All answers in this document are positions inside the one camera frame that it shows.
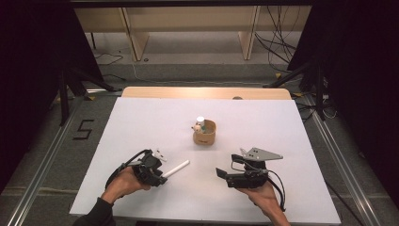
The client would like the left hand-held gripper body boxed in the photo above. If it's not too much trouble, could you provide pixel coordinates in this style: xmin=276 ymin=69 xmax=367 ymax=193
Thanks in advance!
xmin=131 ymin=148 xmax=168 ymax=188

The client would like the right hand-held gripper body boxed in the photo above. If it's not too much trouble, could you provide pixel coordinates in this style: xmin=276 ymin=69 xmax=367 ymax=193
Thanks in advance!
xmin=225 ymin=147 xmax=285 ymax=190

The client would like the white pen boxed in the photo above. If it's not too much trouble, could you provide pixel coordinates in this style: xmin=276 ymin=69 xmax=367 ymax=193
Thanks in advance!
xmin=164 ymin=159 xmax=191 ymax=179

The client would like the wooden pen holder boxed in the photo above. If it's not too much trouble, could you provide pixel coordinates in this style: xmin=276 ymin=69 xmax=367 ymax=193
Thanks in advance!
xmin=191 ymin=119 xmax=217 ymax=146

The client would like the green and white glue stick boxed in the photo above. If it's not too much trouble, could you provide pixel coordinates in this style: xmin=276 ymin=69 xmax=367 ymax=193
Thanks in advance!
xmin=196 ymin=116 xmax=207 ymax=134

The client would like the person's left hand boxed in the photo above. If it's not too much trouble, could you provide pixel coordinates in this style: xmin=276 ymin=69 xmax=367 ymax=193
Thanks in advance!
xmin=101 ymin=165 xmax=152 ymax=205

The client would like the person's right hand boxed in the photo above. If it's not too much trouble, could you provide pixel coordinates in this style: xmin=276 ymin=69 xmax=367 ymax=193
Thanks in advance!
xmin=245 ymin=181 xmax=290 ymax=220

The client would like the white board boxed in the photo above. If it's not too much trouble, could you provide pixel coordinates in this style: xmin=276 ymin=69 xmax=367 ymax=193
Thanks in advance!
xmin=69 ymin=96 xmax=342 ymax=226

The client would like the light wooden table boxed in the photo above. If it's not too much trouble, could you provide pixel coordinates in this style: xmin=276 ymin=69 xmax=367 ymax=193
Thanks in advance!
xmin=121 ymin=87 xmax=293 ymax=101

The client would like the black metal stand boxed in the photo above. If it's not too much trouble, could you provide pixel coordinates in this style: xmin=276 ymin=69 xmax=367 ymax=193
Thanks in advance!
xmin=57 ymin=66 xmax=118 ymax=127
xmin=263 ymin=57 xmax=327 ymax=121

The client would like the dark curtain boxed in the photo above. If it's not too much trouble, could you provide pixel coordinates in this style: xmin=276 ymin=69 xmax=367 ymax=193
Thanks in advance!
xmin=286 ymin=0 xmax=399 ymax=202
xmin=0 ymin=0 xmax=105 ymax=193

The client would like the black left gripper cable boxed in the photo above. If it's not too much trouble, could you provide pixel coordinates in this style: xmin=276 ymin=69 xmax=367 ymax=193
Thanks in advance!
xmin=104 ymin=149 xmax=152 ymax=189

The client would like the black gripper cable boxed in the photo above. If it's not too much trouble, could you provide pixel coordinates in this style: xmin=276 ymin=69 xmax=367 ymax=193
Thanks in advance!
xmin=231 ymin=159 xmax=287 ymax=213
xmin=104 ymin=149 xmax=152 ymax=189

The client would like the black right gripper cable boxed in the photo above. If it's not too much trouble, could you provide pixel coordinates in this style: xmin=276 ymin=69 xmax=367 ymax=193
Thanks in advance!
xmin=231 ymin=159 xmax=287 ymax=213

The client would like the aluminium floor rail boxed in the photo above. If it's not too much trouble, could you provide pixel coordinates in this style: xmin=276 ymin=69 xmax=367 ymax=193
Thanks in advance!
xmin=6 ymin=95 xmax=83 ymax=226
xmin=301 ymin=93 xmax=383 ymax=226

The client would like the thin black floor cable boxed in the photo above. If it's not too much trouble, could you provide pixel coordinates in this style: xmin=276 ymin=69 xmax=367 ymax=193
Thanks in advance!
xmin=324 ymin=179 xmax=365 ymax=226

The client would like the bundle of black cables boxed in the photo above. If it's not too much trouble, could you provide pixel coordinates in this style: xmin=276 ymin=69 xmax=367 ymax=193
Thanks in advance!
xmin=253 ymin=6 xmax=303 ymax=73

